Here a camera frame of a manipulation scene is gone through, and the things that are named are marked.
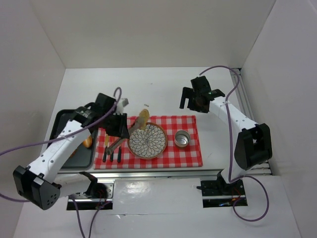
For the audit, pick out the aluminium rail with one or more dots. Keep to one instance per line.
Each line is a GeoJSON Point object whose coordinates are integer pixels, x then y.
{"type": "Point", "coordinates": [155, 174]}
{"type": "Point", "coordinates": [262, 169]}

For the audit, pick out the gold spoon black handle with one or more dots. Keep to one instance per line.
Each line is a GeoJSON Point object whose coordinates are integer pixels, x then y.
{"type": "Point", "coordinates": [119, 154]}

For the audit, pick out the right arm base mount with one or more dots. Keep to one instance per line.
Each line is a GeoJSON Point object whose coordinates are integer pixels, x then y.
{"type": "Point", "coordinates": [217, 193]}

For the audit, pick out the red checkered cloth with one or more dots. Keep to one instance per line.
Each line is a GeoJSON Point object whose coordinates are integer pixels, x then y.
{"type": "Point", "coordinates": [172, 157]}

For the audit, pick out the aluminium rail right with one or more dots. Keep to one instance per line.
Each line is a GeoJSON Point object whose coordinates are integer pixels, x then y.
{"type": "Point", "coordinates": [262, 169]}

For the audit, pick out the gold knife black handle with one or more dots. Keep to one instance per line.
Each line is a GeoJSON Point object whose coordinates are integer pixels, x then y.
{"type": "Point", "coordinates": [105, 151]}

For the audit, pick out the round bread roll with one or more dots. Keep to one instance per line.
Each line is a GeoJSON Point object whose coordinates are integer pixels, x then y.
{"type": "Point", "coordinates": [87, 143]}

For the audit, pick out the patterned ceramic plate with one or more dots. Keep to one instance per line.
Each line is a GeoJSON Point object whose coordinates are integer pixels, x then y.
{"type": "Point", "coordinates": [148, 143]}

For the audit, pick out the dark baking tray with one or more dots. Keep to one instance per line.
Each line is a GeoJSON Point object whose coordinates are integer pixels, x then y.
{"type": "Point", "coordinates": [84, 156]}

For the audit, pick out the sliced bread piece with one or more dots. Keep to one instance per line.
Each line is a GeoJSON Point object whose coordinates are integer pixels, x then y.
{"type": "Point", "coordinates": [73, 153]}

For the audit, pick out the baguette slice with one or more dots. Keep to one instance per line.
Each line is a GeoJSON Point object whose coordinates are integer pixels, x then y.
{"type": "Point", "coordinates": [143, 118]}

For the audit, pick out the aluminium rail front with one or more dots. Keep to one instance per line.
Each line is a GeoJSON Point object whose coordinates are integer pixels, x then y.
{"type": "Point", "coordinates": [155, 174]}

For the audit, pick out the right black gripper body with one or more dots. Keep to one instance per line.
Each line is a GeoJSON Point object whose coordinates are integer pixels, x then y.
{"type": "Point", "coordinates": [192, 96]}

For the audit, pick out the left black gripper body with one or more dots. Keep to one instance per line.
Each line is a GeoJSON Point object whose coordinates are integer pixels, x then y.
{"type": "Point", "coordinates": [116, 124]}

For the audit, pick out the metal cup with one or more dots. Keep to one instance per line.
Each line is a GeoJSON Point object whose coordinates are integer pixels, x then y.
{"type": "Point", "coordinates": [182, 138]}

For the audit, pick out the gold fork black handle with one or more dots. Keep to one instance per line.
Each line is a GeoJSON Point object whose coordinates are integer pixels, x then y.
{"type": "Point", "coordinates": [112, 149]}

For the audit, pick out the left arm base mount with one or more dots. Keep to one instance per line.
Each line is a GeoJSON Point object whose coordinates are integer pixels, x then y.
{"type": "Point", "coordinates": [102, 197]}

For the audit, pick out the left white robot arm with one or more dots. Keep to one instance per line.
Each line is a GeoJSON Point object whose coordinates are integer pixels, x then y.
{"type": "Point", "coordinates": [38, 182]}

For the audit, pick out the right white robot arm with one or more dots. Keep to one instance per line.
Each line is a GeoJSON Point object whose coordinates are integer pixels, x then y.
{"type": "Point", "coordinates": [250, 142]}

